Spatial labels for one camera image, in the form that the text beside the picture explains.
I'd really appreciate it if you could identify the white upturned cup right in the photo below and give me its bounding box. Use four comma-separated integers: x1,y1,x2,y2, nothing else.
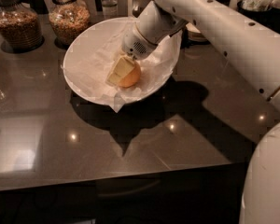
186,22,207,42

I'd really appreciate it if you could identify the glass jar of grains left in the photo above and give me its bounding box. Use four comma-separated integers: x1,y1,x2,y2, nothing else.
0,0,43,51

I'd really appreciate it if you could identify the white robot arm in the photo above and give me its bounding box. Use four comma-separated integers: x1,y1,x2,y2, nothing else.
120,0,280,224

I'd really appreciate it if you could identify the glass jar of cereal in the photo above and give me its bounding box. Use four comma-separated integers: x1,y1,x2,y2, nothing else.
49,0,90,46

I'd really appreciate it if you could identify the black container with packets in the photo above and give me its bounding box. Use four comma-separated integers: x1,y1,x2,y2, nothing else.
237,0,280,37

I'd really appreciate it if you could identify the white bowl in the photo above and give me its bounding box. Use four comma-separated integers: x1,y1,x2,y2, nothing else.
63,16,180,106

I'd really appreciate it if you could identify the small clear glass bottle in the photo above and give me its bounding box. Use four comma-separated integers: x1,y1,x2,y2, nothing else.
101,0,118,20

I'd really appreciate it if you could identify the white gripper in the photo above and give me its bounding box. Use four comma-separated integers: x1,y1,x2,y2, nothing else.
106,23,165,85

